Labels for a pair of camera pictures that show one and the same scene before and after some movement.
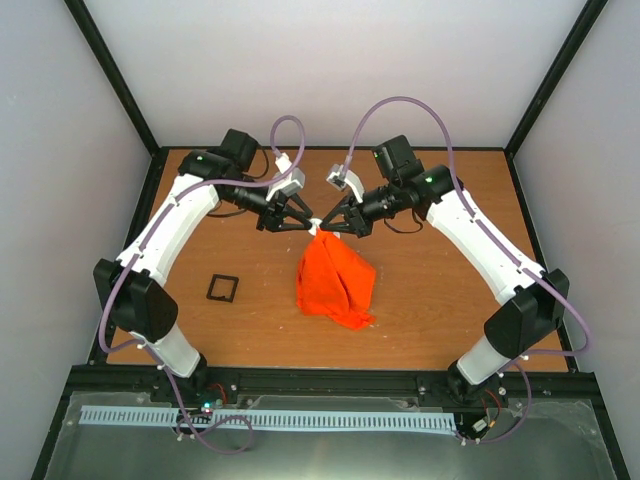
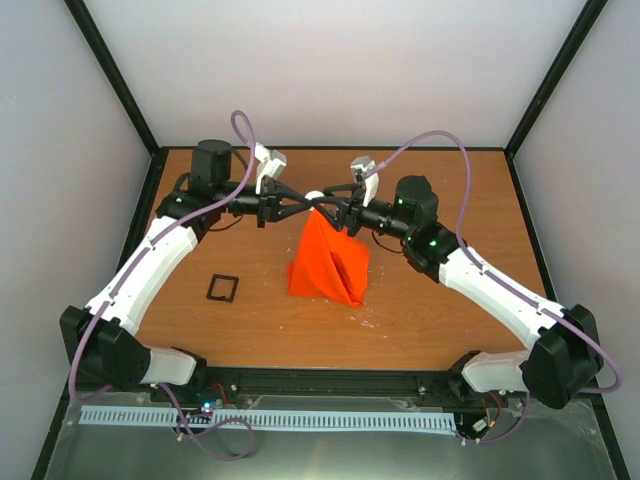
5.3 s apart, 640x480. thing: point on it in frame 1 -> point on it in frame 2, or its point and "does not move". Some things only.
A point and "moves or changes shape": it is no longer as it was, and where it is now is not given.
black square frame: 222,298 does not move
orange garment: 333,280 moves or changes shape
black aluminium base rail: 533,386 does not move
